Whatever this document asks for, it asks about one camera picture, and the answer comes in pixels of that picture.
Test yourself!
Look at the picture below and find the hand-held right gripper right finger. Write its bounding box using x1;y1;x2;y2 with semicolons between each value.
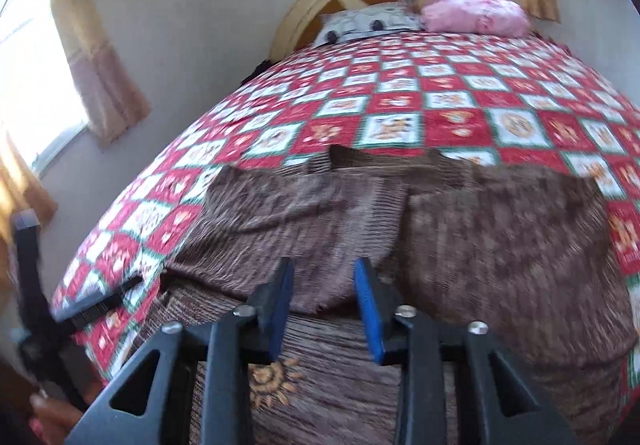
353;256;580;445

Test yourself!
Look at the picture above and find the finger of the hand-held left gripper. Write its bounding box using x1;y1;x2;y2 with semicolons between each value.
50;277;143;326

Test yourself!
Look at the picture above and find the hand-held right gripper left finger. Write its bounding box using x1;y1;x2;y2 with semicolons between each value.
65;256;296;445

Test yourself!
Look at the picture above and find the brown striped knit garment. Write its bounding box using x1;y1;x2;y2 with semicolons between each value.
135;144;638;445

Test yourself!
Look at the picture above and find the person's left hand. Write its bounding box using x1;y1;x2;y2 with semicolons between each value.
29;372;101;445

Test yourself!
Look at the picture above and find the red checkered printed blanket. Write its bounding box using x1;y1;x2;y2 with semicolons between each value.
50;32;640;431

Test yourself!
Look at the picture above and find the side window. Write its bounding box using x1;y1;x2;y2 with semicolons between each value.
0;0;88;166

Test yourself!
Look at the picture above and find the long beige curtain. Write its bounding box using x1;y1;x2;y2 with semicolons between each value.
44;0;152;149

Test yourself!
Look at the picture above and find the white pillow with black dots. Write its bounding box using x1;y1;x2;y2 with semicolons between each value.
312;0;423;47

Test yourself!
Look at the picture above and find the arched yellow wooden headboard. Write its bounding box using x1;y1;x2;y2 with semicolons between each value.
270;0;526;63

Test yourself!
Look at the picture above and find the pink pillow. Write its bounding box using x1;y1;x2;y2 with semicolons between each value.
419;0;531;37

